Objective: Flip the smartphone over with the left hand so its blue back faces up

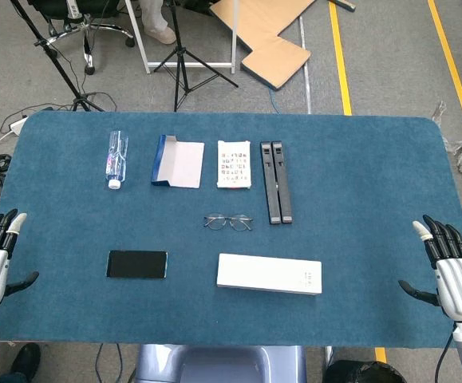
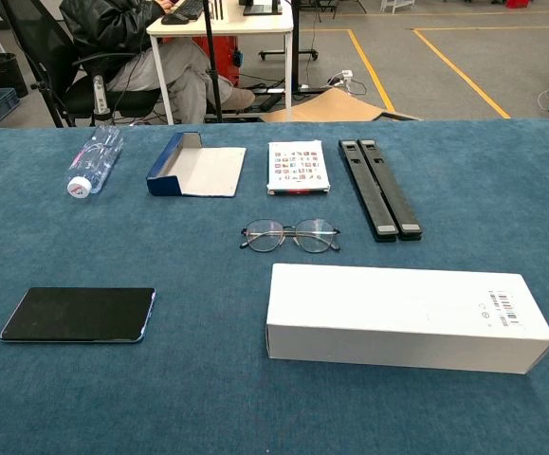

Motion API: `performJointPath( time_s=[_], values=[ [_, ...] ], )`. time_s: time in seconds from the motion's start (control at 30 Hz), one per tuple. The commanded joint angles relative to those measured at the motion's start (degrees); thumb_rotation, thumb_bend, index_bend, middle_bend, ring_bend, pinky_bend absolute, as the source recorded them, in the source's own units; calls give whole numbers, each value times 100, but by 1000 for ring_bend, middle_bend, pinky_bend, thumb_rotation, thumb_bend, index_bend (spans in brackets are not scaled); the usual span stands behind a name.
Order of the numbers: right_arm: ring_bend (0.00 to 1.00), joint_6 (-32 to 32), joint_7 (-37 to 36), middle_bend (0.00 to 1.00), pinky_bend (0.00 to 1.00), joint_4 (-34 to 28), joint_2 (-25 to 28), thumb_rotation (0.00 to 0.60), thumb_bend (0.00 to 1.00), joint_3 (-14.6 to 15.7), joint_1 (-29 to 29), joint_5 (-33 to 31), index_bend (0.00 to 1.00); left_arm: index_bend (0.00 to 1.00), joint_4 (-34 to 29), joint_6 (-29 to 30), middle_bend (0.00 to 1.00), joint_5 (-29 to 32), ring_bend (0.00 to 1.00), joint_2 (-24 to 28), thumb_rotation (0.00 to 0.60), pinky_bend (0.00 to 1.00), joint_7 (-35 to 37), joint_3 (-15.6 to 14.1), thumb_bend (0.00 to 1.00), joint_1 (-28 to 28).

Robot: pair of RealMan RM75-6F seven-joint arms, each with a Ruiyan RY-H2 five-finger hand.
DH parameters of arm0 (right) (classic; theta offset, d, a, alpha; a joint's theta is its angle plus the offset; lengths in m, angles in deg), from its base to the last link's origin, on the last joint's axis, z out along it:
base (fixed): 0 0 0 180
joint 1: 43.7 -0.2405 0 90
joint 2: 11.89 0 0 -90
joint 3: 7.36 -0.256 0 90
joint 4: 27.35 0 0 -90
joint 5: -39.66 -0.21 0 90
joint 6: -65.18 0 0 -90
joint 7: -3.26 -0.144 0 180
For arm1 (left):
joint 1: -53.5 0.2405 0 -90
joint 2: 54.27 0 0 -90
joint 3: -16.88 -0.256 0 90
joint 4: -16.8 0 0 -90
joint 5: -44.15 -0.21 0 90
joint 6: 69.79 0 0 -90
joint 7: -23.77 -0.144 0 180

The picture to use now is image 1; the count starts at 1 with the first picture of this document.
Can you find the black folding laptop stand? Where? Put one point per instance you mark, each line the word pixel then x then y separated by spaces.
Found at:
pixel 276 183

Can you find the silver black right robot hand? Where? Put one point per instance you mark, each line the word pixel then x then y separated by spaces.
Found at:
pixel 460 283

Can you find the person in grey trousers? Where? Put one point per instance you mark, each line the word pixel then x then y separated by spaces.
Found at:
pixel 155 20

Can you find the flat brown cardboard sheet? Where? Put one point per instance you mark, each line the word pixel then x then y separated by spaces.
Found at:
pixel 266 40

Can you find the long white cardboard box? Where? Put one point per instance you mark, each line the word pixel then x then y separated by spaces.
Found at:
pixel 268 273

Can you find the white desk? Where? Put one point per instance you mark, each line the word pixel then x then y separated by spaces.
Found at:
pixel 232 36

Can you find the open blue white carton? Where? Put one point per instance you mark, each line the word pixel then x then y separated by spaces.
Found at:
pixel 184 163

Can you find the black bag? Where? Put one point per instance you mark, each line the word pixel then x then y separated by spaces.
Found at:
pixel 364 373

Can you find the thin-framed round eyeglasses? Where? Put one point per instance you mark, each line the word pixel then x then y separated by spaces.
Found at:
pixel 236 223

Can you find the black tripod with slanted pole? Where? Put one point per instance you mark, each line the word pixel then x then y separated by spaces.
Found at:
pixel 61 73

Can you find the lavender plastic stool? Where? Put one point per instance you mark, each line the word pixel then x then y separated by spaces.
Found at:
pixel 222 365

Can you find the white packet with coloured icons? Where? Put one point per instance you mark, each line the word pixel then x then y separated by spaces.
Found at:
pixel 234 163

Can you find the black smartphone teal back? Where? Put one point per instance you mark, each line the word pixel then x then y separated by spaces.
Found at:
pixel 137 264

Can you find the black shoe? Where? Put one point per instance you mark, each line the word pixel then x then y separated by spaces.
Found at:
pixel 27 361

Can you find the clear plastic water bottle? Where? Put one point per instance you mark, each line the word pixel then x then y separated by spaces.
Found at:
pixel 116 159

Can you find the white power strip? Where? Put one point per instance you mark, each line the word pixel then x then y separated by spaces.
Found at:
pixel 18 125

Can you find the black office chair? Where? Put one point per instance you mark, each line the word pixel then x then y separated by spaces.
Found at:
pixel 87 28

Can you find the blue table cloth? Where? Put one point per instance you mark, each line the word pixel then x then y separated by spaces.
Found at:
pixel 354 207

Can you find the black tripod with upright pole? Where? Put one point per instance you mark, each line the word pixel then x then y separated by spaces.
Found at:
pixel 182 60

